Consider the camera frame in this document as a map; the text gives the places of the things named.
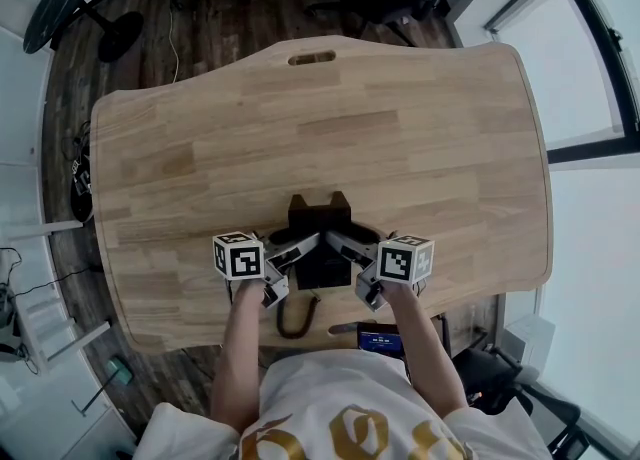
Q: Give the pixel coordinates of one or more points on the green floor squeegee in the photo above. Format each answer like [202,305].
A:
[117,373]

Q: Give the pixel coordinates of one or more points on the white shirt with gold print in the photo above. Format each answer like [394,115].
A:
[345,413]

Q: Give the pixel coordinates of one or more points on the black device with lit screen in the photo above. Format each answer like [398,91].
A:
[381,340]

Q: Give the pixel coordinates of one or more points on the person's right forearm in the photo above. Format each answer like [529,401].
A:
[425,348]

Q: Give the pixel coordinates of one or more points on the white metal desk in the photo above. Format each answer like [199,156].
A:
[45,308]

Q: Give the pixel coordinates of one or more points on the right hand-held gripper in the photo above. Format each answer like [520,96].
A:
[405,260]

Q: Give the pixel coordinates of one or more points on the black window frame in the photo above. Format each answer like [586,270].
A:
[595,48]

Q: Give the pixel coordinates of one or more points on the person's left forearm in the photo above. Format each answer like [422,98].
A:
[237,348]

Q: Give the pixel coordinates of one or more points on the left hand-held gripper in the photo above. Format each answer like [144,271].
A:
[239,258]

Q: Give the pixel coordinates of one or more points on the grey mesh office chair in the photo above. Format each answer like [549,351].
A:
[520,393]

